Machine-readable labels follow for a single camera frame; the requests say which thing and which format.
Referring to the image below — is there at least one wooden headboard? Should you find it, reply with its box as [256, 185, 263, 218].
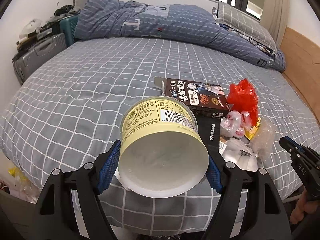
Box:
[280, 27, 320, 121]

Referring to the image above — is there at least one blue striped duvet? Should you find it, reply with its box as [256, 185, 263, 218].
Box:
[75, 0, 286, 72]

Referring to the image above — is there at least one black lid white box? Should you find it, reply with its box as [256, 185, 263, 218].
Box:
[196, 115, 221, 153]

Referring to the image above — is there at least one beige curtain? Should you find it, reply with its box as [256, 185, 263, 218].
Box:
[260, 0, 290, 48]

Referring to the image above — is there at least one yellow plastic bag on floor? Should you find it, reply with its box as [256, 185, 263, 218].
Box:
[8, 167, 32, 194]

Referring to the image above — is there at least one yellow paper noodle cup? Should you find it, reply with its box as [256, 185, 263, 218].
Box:
[117, 96, 209, 198]

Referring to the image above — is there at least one grey checked bed mattress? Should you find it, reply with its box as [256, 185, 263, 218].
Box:
[1, 37, 319, 235]

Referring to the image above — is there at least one clear plastic bag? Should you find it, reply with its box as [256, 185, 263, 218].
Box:
[249, 119, 276, 160]

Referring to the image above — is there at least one white red-print plastic wrapper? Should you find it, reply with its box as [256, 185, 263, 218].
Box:
[220, 111, 252, 138]

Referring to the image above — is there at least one red plastic bag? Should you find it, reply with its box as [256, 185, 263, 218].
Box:
[227, 79, 258, 126]

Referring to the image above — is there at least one yellow snack wrapper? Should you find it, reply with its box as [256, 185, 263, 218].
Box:
[244, 117, 261, 141]

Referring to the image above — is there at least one brown cookie box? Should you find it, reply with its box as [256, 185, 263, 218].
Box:
[154, 77, 230, 118]

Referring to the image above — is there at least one grey checked pillow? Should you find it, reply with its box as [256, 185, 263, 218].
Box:
[216, 2, 277, 53]

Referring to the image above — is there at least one right hand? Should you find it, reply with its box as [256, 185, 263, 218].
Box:
[290, 188, 319, 224]

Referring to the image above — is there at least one white item on suitcase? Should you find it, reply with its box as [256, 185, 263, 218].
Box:
[19, 18, 42, 39]

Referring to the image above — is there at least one grey suitcase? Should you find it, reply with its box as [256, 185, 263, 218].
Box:
[12, 33, 67, 85]

